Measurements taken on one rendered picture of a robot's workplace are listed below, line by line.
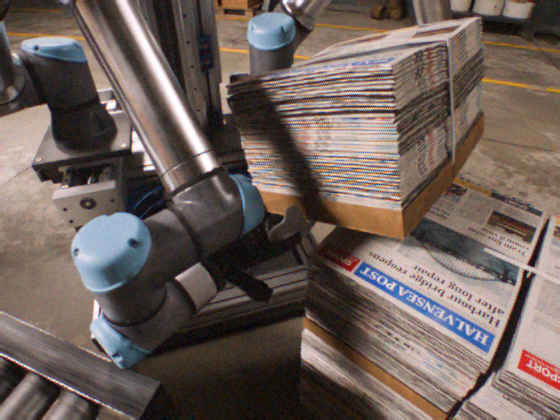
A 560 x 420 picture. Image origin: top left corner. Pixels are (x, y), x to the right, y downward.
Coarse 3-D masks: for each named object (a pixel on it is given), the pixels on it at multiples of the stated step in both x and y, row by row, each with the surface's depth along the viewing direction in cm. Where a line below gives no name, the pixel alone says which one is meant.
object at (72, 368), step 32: (0, 320) 47; (0, 352) 43; (32, 352) 44; (64, 352) 44; (64, 384) 41; (96, 384) 41; (128, 384) 41; (160, 384) 41; (128, 416) 38; (160, 416) 43
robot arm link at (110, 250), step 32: (96, 224) 34; (128, 224) 34; (160, 224) 37; (96, 256) 31; (128, 256) 32; (160, 256) 35; (192, 256) 38; (96, 288) 33; (128, 288) 34; (160, 288) 38; (128, 320) 37
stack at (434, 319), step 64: (448, 192) 65; (320, 256) 53; (384, 256) 53; (448, 256) 53; (512, 256) 53; (320, 320) 63; (384, 320) 50; (448, 320) 44; (512, 320) 50; (320, 384) 78; (448, 384) 47; (512, 384) 40
